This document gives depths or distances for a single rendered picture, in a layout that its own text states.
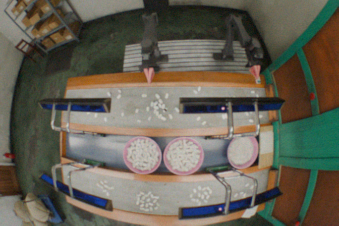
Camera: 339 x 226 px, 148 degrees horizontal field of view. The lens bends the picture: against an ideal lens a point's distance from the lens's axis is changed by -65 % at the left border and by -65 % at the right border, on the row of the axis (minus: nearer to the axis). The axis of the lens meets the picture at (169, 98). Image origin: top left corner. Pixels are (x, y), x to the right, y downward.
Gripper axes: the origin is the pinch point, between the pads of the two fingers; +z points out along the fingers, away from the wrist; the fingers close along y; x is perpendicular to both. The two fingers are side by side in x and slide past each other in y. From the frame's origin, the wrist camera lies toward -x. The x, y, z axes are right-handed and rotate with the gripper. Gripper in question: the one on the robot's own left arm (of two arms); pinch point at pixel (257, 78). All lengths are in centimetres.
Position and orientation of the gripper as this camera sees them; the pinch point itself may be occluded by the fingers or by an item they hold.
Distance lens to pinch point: 84.8
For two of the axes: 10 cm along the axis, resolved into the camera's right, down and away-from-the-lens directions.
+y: 10.0, -0.7, -0.2
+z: 0.6, 9.7, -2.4
